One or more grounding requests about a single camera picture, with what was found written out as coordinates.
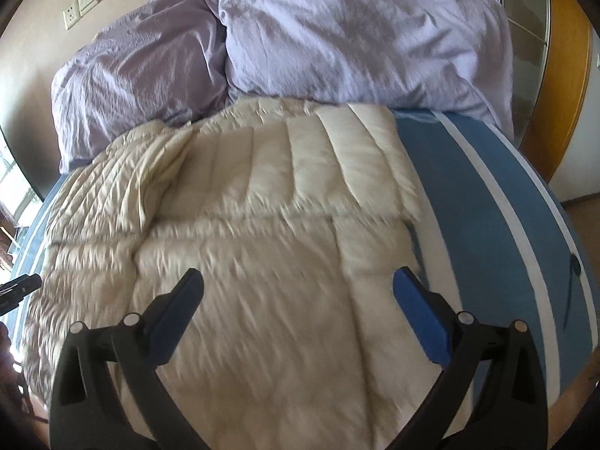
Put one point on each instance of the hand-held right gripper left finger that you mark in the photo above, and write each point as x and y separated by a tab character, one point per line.
165	319

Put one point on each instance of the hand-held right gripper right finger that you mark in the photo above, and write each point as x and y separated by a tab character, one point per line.
421	315

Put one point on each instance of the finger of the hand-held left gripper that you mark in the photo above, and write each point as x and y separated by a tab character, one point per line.
18	287

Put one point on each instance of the cream puffer jacket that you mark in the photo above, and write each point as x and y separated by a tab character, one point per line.
243	262

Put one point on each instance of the blue white striped bed sheet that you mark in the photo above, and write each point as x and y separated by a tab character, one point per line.
487	225

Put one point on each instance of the lilac pillow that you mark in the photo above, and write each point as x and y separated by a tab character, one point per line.
140	75

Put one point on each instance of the lavender pillow right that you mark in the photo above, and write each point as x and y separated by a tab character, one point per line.
365	33

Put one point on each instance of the white wall socket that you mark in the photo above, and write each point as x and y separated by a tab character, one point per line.
70	18

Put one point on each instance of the wooden door frame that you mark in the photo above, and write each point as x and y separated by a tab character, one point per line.
558	75

